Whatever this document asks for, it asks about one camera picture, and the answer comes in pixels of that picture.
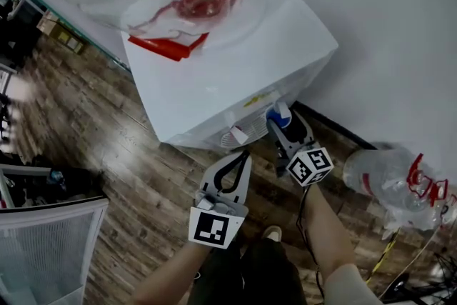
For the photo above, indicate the black tripod stand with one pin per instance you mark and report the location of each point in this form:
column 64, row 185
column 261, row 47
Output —
column 421, row 285

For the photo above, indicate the person's left forearm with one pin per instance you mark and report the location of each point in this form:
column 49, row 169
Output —
column 171, row 275

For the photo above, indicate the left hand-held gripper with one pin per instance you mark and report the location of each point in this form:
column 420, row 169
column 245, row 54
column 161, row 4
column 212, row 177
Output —
column 214, row 225

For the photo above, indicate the person's beige shoe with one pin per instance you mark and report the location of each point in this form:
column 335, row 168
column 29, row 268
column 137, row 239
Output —
column 272, row 233

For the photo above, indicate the white mesh basket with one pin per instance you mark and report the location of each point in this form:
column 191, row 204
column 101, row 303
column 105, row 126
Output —
column 46, row 253

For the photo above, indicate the person's black trousers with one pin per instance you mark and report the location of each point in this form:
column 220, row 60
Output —
column 250, row 275

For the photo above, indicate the person's white shirt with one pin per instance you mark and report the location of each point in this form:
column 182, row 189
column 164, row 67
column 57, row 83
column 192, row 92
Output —
column 351, row 287

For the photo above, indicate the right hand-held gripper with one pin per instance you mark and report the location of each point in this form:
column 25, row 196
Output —
column 310, row 166

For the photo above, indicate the black wall baseboard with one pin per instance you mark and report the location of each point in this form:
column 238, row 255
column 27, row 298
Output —
column 335, row 125

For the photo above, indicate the brown cardboard box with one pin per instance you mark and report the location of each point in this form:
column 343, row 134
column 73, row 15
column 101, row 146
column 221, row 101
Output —
column 62, row 33

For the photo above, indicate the white drip tray grille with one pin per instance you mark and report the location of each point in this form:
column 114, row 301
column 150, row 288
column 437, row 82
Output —
column 255, row 128

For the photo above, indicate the person's right forearm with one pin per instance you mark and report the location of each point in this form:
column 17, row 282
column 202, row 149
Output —
column 326, row 225

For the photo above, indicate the white water dispenser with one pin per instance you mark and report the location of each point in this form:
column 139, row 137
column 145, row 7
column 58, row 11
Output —
column 221, row 75

